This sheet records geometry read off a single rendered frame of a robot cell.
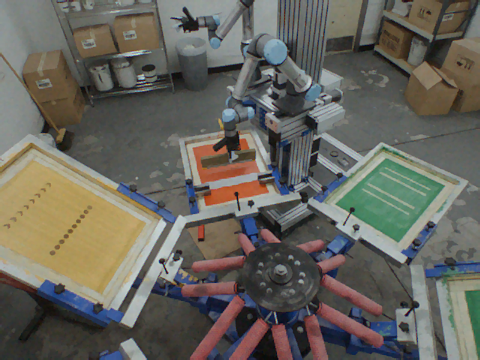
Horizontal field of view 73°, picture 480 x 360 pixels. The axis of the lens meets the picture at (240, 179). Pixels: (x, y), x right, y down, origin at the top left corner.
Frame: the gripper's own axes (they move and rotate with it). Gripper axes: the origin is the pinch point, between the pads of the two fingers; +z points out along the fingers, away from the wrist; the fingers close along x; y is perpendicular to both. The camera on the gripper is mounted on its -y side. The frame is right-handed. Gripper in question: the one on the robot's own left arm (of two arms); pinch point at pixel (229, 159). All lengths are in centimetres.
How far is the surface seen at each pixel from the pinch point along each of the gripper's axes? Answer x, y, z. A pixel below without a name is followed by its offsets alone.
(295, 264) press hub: -96, 7, -22
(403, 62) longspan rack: 261, 330, 95
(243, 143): 31.3, 16.8, 13.8
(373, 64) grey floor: 301, 306, 111
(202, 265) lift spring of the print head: -76, -29, -5
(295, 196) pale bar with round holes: -38.4, 31.3, 5.1
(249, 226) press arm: -52, -1, 5
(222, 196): -18.3, -9.4, 13.6
